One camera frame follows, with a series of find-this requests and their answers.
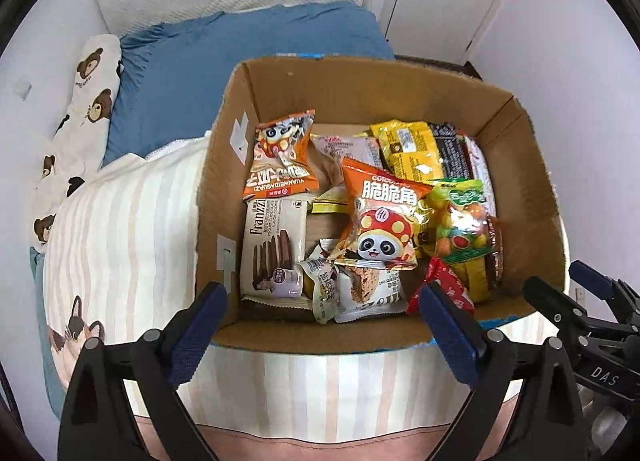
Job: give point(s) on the blue bed sheet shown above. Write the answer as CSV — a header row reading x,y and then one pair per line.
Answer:
x,y
42,331

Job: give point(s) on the beige wafer biscuit packet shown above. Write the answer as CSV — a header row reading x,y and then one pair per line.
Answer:
x,y
272,241

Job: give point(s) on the green fruit candy packet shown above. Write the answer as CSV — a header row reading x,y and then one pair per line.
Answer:
x,y
460,226

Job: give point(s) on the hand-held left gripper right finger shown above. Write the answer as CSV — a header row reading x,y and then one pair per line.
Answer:
x,y
450,336

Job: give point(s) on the white oat bar packet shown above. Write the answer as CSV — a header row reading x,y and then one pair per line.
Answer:
x,y
370,296

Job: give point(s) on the white wall plate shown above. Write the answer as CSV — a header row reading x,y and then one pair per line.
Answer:
x,y
22,89

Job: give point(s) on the clear pouch with yellow edge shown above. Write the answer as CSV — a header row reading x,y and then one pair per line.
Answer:
x,y
345,148

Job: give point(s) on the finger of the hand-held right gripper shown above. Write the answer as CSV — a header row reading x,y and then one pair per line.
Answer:
x,y
550,298
592,281

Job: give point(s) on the small yellow snack packet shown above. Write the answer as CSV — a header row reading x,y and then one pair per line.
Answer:
x,y
472,281

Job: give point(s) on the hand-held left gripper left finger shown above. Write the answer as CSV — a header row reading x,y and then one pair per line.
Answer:
x,y
200,336

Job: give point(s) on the black snack packet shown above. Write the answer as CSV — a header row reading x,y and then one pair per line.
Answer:
x,y
455,156

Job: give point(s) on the blue pillow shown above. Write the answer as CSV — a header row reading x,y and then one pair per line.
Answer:
x,y
200,76

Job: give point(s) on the cardboard box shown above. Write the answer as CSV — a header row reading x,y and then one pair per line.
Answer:
x,y
300,336

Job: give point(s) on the orange seed snack packet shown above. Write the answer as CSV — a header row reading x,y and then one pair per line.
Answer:
x,y
280,161

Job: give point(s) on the orange panda snack packet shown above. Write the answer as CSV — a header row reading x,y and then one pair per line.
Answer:
x,y
375,221

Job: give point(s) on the small pale snack packet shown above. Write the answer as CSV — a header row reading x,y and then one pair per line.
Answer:
x,y
322,291

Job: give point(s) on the long yellow snack packet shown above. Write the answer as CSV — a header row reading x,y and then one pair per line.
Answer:
x,y
405,151

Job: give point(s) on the bear print pillow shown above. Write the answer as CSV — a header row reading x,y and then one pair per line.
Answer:
x,y
90,106

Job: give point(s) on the clear cookie packet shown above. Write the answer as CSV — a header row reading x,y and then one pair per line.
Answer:
x,y
496,251

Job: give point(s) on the small red snack packet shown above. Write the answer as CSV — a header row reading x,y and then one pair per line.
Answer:
x,y
450,286

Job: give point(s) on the striped cream blanket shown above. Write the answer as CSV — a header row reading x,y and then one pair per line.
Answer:
x,y
125,241

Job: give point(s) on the red and white snack packet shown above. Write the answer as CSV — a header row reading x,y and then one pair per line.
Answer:
x,y
482,166

